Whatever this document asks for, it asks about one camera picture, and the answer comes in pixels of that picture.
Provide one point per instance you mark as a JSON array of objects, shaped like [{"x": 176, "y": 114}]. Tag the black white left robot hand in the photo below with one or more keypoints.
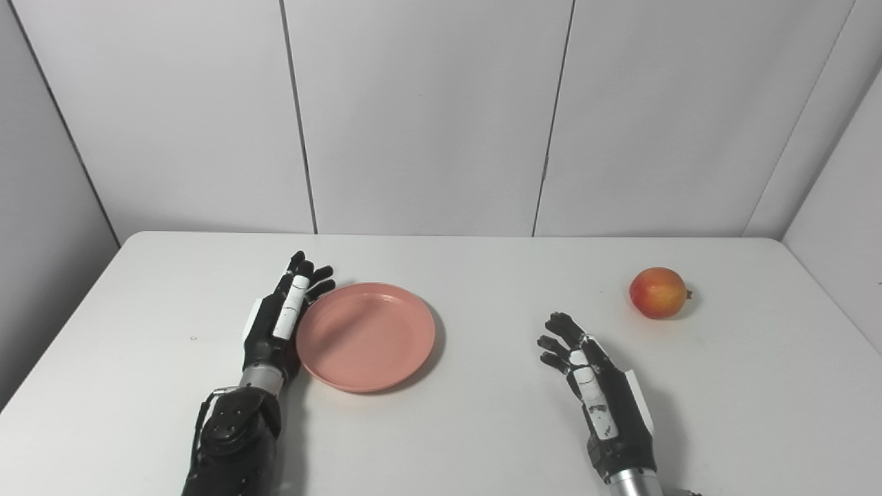
[{"x": 265, "y": 337}]

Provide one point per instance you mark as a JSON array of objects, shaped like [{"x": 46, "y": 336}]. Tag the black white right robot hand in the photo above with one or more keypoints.
[{"x": 623, "y": 427}]

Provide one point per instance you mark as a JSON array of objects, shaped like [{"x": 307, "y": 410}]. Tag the pink round plate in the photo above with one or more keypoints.
[{"x": 368, "y": 337}]

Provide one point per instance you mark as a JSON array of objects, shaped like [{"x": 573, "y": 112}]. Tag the red yellow pomegranate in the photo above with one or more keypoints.
[{"x": 658, "y": 293}]

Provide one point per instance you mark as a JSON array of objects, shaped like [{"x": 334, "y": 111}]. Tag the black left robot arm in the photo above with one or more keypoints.
[{"x": 238, "y": 441}]

